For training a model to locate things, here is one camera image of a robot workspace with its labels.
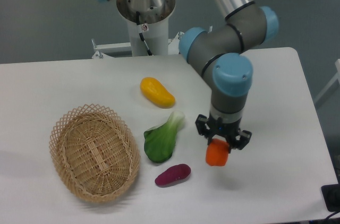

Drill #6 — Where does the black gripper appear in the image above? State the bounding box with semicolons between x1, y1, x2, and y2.
195;114;252;153

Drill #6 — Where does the orange toy fruit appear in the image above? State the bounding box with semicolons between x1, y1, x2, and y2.
206;139;229;167

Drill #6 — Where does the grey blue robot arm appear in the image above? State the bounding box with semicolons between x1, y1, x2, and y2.
99;0;279;150

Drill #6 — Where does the woven wicker basket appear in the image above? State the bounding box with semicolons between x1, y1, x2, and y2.
49;104;140;203

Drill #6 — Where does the purple toy sweet potato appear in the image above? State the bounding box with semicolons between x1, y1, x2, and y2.
155;163;191;187

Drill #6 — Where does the green toy bok choy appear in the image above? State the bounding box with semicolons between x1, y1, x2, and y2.
143;111;185;163

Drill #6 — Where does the yellow toy mango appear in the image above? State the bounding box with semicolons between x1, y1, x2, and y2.
140;77;176;108

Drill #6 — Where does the black device at edge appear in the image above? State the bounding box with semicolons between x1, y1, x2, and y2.
321;184;339;212

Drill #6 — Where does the white bracket with bolt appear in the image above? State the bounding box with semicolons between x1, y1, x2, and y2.
208;25;213;33

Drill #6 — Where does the white table leg frame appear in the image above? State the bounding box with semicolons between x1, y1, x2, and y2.
313;59;339;109

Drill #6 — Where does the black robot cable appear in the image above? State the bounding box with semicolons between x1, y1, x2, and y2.
135;11;154;56

